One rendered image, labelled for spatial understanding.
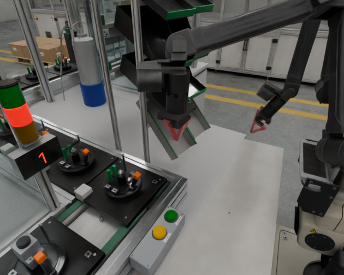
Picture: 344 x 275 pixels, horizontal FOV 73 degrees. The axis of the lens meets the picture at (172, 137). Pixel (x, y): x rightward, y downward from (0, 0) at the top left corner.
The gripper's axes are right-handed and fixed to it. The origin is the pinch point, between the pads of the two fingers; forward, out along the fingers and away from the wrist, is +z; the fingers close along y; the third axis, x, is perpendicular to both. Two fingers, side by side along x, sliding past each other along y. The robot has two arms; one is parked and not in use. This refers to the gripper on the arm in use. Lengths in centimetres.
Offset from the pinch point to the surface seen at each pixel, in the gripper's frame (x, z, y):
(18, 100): -28.6, -13.7, 24.1
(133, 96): -81, 38, -76
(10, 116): -30.0, -10.2, 26.4
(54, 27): -577, 78, -359
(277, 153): 25, 36, -62
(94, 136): -67, 38, -24
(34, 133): -28.6, -4.1, 23.3
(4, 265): -27, 27, 43
